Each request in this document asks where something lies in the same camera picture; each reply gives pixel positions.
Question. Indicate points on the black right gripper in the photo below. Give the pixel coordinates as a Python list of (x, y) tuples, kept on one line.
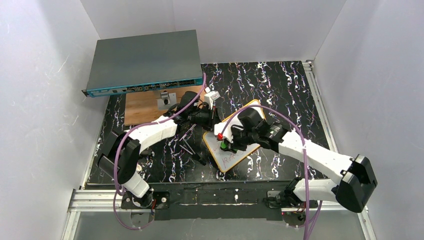
[(236, 137)]

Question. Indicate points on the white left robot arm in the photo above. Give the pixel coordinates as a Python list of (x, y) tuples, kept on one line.
[(119, 155)]

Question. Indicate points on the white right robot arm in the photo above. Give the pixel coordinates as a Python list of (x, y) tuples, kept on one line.
[(350, 180)]

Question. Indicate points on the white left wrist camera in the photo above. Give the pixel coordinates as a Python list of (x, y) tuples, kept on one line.
[(210, 97)]

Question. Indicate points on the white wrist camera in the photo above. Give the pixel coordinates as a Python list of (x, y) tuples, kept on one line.
[(210, 97), (225, 128)]

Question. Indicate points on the wooden board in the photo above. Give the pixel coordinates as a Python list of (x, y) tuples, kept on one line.
[(141, 107)]

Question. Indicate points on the green bone-shaped eraser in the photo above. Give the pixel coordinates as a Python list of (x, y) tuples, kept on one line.
[(225, 146)]

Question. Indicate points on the grey metal stand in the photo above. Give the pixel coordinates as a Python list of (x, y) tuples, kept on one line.
[(166, 100)]

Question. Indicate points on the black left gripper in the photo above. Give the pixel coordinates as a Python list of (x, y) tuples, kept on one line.
[(205, 117)]

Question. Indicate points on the aluminium frame rail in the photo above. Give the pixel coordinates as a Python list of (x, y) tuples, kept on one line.
[(183, 166)]

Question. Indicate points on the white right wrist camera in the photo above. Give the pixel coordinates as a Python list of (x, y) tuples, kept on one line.
[(225, 128)]

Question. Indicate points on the grey network switch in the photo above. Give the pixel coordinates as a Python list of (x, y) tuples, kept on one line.
[(143, 63)]

